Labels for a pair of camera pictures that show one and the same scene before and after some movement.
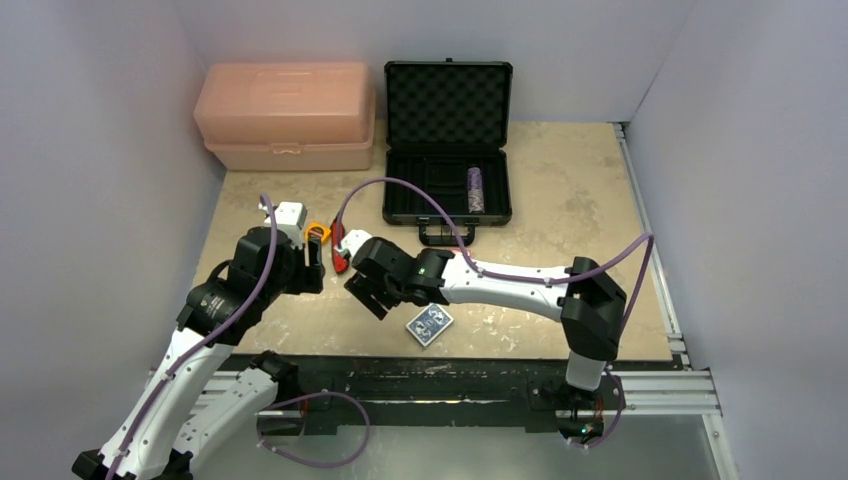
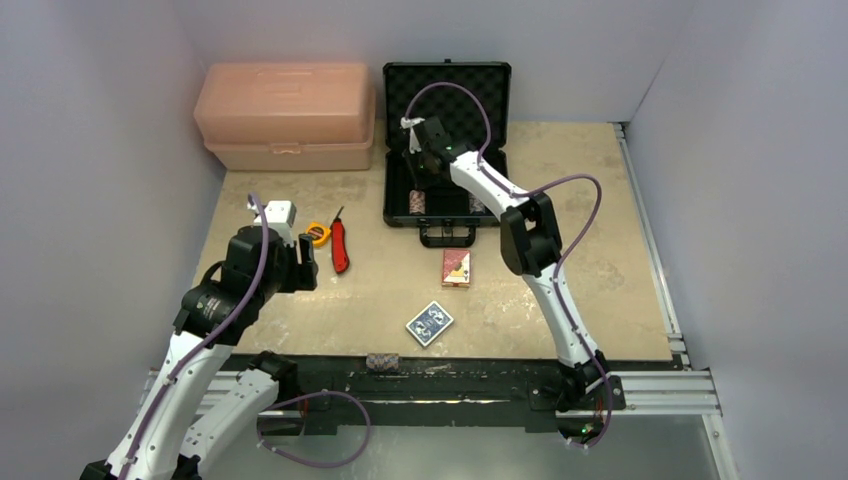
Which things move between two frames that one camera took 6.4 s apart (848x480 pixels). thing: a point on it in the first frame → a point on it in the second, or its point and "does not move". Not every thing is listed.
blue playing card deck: (429, 323) does not move
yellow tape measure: (326, 231) does not move
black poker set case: (447, 125) does not move
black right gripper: (370, 292) → (423, 158)
